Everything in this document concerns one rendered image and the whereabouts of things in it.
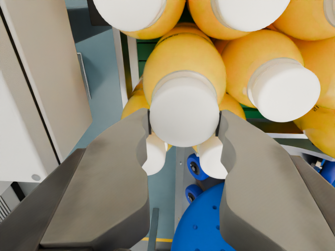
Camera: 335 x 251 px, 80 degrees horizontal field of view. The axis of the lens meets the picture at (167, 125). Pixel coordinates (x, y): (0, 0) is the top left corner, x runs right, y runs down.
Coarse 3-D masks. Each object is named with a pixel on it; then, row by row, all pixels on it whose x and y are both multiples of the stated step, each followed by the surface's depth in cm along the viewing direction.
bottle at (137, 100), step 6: (138, 84) 25; (138, 90) 22; (132, 96) 22; (138, 96) 21; (144, 96) 20; (132, 102) 20; (138, 102) 20; (144, 102) 19; (126, 108) 20; (132, 108) 19; (138, 108) 19; (126, 114) 20; (168, 144) 19
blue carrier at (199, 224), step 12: (204, 192) 32; (216, 192) 32; (192, 204) 30; (204, 204) 30; (216, 204) 30; (192, 216) 28; (204, 216) 28; (216, 216) 28; (180, 228) 27; (192, 228) 27; (204, 228) 27; (216, 228) 28; (180, 240) 26; (192, 240) 26; (204, 240) 26; (216, 240) 25
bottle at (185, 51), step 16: (176, 32) 17; (192, 32) 17; (160, 48) 14; (176, 48) 13; (192, 48) 13; (208, 48) 14; (160, 64) 13; (176, 64) 12; (192, 64) 12; (208, 64) 13; (224, 64) 15; (144, 80) 14; (160, 80) 12; (208, 80) 12; (224, 80) 14
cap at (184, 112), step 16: (176, 80) 11; (192, 80) 11; (160, 96) 10; (176, 96) 10; (192, 96) 10; (208, 96) 10; (160, 112) 11; (176, 112) 11; (192, 112) 11; (208, 112) 11; (160, 128) 11; (176, 128) 11; (192, 128) 11; (208, 128) 11; (176, 144) 12; (192, 144) 12
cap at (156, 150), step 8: (152, 136) 17; (152, 144) 16; (160, 144) 17; (152, 152) 16; (160, 152) 16; (152, 160) 17; (160, 160) 17; (144, 168) 18; (152, 168) 17; (160, 168) 17
